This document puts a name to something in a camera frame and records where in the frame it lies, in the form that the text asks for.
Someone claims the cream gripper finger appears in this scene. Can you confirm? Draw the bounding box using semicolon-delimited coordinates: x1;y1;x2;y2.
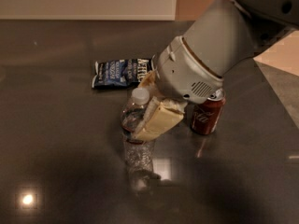
138;71;163;97
133;97;187;141

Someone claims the clear plastic water bottle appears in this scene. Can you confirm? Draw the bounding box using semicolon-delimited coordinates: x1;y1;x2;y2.
121;88;154;174

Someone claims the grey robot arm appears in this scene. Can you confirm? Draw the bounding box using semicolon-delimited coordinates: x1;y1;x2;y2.
133;0;299;141

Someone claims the blue Kettle chip bag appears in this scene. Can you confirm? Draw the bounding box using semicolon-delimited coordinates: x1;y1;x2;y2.
92;58;152;89

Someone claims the red Coca-Cola can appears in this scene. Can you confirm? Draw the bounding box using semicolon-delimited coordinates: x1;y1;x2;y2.
190;89;226;135

